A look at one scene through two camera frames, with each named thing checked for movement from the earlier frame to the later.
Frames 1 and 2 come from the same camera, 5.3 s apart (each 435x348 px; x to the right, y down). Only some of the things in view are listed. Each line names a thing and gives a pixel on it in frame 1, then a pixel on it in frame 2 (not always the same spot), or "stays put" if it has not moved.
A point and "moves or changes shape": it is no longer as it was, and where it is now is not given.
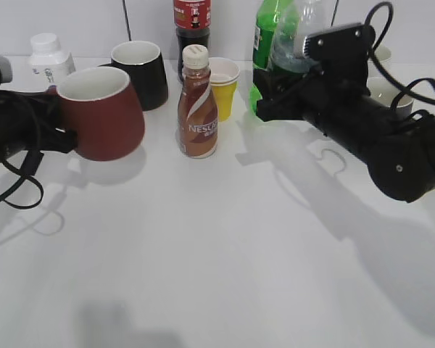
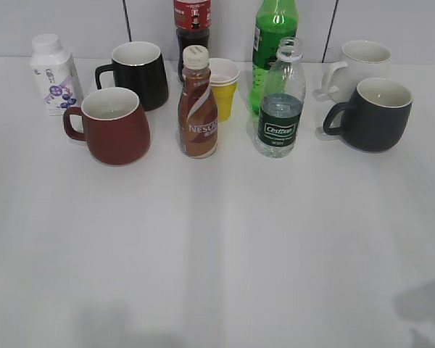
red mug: [101, 106] moves or changes shape
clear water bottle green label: [297, 19] -> [282, 104]
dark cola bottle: [192, 20] stays put
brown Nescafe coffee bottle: [197, 106] stays put
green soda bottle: [272, 16] stays put
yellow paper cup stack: [225, 74] stays put
